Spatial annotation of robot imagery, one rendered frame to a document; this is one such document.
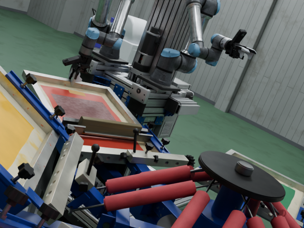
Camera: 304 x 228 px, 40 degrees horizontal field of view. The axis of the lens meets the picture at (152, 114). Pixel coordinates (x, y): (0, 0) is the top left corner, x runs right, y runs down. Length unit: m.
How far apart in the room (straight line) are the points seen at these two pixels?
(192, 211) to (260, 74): 8.23
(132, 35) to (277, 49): 3.47
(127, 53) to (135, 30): 0.43
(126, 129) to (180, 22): 1.09
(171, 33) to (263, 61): 6.58
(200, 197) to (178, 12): 1.85
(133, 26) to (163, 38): 4.31
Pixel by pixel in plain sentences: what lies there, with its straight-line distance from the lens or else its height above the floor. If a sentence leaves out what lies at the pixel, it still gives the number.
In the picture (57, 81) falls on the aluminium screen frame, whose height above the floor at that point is 1.11.
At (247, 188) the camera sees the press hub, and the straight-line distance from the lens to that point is 1.34.
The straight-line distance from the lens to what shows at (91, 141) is 2.07.
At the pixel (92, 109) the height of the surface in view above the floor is 1.05.
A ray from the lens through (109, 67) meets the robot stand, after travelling 3.05.
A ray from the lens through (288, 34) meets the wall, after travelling 9.34.
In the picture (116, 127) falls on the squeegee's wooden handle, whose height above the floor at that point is 1.09.
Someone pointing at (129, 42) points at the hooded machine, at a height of 0.93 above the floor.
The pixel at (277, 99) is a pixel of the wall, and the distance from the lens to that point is 9.27.
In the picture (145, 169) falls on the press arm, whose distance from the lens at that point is 1.86.
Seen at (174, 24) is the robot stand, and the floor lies 1.64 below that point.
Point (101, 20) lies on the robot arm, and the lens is 2.97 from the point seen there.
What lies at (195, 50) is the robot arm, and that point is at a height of 1.56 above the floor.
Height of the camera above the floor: 1.75
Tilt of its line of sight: 15 degrees down
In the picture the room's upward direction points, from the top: 21 degrees clockwise
